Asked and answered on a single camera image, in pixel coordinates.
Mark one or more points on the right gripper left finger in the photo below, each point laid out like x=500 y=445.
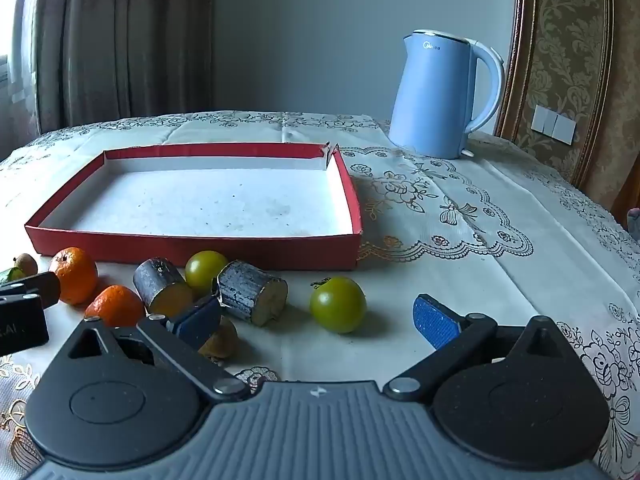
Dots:
x=178 y=340

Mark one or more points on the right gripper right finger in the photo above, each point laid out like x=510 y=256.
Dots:
x=459 y=342

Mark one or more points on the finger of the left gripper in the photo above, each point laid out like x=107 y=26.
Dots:
x=46 y=285

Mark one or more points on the brown longan fruit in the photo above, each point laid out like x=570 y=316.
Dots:
x=223 y=343
x=26 y=264

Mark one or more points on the orange mandarin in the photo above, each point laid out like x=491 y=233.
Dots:
x=77 y=273
x=116 y=306

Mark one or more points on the green cucumber piece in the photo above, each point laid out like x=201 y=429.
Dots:
x=11 y=274

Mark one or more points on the dark sugarcane piece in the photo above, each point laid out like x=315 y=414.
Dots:
x=251 y=294
x=162 y=288

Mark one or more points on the green tomato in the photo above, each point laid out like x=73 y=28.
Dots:
x=338 y=305
x=202 y=269

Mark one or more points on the white lace patterned tablecloth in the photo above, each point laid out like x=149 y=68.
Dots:
x=496 y=232

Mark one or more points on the red shallow cardboard box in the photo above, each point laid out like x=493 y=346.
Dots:
x=279 y=206

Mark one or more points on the light blue electric kettle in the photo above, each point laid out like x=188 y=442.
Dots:
x=432 y=114

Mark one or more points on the brown patterned curtain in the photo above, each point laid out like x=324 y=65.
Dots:
x=76 y=62

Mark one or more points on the white wall switch panel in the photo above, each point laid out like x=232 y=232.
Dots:
x=554 y=125

